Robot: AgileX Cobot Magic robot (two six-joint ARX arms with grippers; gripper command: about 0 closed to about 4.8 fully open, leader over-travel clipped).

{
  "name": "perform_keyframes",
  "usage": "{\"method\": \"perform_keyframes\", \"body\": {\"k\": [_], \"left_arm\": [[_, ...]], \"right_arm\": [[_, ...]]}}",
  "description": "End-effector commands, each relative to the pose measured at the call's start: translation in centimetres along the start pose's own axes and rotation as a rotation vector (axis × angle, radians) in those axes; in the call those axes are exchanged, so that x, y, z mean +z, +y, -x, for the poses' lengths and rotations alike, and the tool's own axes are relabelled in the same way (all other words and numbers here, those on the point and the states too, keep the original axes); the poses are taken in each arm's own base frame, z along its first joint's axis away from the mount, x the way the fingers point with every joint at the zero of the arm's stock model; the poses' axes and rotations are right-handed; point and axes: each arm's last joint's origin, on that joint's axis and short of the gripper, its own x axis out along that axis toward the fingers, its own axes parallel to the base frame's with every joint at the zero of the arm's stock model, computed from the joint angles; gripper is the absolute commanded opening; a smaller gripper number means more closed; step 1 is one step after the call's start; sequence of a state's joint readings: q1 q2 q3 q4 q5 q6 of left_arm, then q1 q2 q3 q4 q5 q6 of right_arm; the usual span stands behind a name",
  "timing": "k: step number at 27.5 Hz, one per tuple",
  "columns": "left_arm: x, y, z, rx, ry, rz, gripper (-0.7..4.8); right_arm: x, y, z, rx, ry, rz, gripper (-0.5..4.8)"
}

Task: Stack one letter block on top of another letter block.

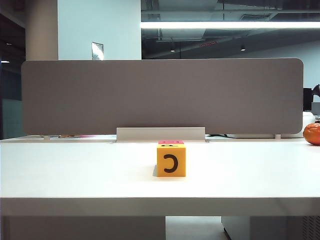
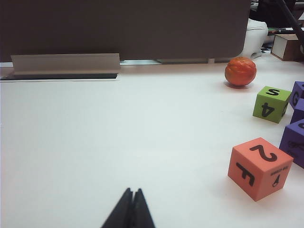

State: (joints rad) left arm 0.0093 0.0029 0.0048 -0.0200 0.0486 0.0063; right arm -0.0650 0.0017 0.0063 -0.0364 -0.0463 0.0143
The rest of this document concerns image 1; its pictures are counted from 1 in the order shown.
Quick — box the silver wall sign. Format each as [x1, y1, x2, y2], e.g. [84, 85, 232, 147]
[91, 41, 104, 61]

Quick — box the long ceiling light strip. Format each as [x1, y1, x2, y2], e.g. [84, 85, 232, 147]
[140, 21, 320, 29]

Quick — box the beige round pillar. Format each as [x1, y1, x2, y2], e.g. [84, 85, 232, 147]
[25, 0, 59, 61]

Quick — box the orange tangerine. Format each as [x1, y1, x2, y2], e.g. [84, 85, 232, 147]
[303, 122, 320, 146]

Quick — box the grey fabric desk divider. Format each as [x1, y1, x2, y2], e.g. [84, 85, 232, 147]
[21, 57, 304, 136]

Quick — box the red foam letter block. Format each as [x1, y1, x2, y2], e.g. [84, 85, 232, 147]
[158, 139, 185, 145]

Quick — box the yellow foam letter block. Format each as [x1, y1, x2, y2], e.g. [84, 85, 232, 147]
[156, 144, 187, 178]

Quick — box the black computer monitor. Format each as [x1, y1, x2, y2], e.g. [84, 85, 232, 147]
[303, 84, 320, 112]

